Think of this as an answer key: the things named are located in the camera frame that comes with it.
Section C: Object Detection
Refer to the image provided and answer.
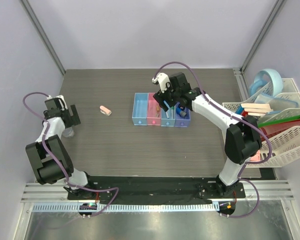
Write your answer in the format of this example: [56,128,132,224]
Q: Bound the green white marker pen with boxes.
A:
[171,106,176,120]

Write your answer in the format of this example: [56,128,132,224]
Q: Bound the blue white marker pen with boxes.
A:
[163,101,170,119]

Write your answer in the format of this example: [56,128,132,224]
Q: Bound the blue grey glue stick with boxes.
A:
[176,107,188,119]

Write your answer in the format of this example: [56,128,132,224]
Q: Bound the white plastic file rack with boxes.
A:
[218,77,300,169]

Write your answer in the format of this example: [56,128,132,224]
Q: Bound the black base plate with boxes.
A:
[62,175,246,201]

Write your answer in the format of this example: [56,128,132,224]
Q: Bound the light blue tape roll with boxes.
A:
[249,68,284,97]

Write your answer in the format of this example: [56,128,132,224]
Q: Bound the clear jar of paper clips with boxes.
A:
[62,127,75,138]

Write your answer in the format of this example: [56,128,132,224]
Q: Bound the control board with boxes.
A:
[218,202,236,218]
[78,202,98,218]

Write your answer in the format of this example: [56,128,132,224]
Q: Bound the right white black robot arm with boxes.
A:
[151,72,262,198]

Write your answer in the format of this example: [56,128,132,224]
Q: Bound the left control board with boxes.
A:
[78,202,98,218]

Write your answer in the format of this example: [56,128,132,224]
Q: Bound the pink item in rack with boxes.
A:
[249,150,261,163]

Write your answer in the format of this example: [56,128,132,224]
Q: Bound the stack of books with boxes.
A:
[235,103,274,118]

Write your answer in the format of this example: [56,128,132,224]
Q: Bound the left light blue bin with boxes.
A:
[132,93,149,126]

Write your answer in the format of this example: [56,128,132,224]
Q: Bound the right control board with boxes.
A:
[218,202,236,218]

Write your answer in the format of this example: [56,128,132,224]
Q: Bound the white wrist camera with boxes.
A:
[46,95,68,110]
[151,72,170,93]

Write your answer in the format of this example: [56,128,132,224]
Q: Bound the red green folders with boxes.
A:
[258,115,300,138]

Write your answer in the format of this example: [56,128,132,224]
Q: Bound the white slotted cable duct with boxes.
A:
[32,202,219,213]

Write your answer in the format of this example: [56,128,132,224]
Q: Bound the light blue bin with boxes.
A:
[160,107,176,127]
[132,93,149,126]

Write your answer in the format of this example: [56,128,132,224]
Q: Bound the pink white mini stapler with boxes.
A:
[99,105,112,116]

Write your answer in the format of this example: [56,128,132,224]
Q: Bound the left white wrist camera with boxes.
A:
[46,95,68,110]

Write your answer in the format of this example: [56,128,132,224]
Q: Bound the purple plastic bin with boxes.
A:
[174,103,191,128]

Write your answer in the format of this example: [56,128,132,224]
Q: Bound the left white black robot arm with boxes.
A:
[22,92,97,200]

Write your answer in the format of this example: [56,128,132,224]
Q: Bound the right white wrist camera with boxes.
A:
[151,72,170,93]

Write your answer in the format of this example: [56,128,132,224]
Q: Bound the pink plastic bin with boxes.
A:
[146,92,161,126]

